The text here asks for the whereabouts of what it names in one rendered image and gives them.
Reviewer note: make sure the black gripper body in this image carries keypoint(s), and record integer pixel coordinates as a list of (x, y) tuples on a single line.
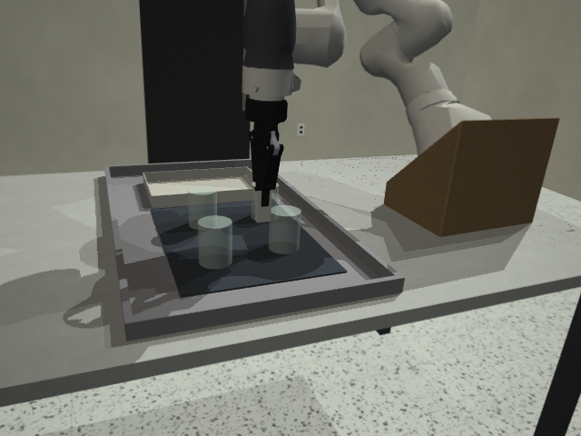
[(266, 116)]

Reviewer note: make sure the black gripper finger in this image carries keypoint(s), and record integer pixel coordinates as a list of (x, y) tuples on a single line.
[(255, 160), (268, 174)]

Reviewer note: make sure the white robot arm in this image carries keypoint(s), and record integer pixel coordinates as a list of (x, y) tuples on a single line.
[(273, 28)]

